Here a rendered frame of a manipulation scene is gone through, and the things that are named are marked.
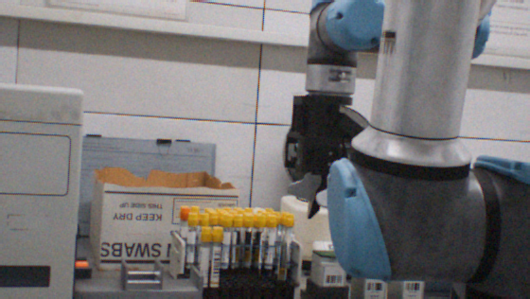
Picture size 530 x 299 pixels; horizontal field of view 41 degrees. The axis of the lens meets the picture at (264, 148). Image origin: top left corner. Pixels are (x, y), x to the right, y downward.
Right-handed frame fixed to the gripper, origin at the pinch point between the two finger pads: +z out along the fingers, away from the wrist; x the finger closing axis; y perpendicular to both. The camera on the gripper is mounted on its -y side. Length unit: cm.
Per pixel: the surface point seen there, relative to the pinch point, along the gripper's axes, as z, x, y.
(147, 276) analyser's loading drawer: 7.4, -0.1, 27.6
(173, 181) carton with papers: -1, -50, 15
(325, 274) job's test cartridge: 6.6, 2.4, 1.6
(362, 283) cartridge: 8.2, 1.3, -5.3
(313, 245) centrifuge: 6.9, -21.3, -6.3
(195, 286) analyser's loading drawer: 7.9, 3.5, 21.5
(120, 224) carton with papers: 4.0, -22.8, 28.8
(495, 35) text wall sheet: -40, -54, -65
